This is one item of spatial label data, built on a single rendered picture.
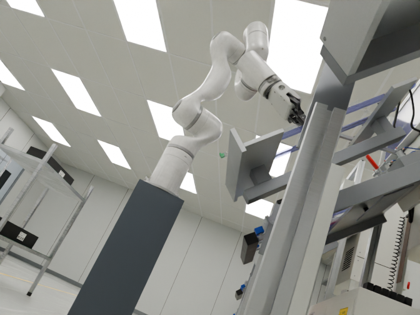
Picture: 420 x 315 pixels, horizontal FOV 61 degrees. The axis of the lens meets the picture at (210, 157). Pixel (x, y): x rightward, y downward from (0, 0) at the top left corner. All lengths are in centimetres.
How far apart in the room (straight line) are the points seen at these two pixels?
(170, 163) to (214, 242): 891
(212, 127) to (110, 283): 70
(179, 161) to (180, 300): 878
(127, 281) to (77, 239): 984
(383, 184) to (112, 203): 1010
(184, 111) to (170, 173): 26
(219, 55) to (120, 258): 93
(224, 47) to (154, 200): 74
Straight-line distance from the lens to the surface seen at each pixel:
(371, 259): 201
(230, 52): 167
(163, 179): 135
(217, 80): 157
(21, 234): 343
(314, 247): 90
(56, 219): 1152
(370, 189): 132
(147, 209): 129
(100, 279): 126
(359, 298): 121
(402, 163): 145
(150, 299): 1018
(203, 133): 148
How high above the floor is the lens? 34
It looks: 24 degrees up
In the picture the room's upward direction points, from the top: 24 degrees clockwise
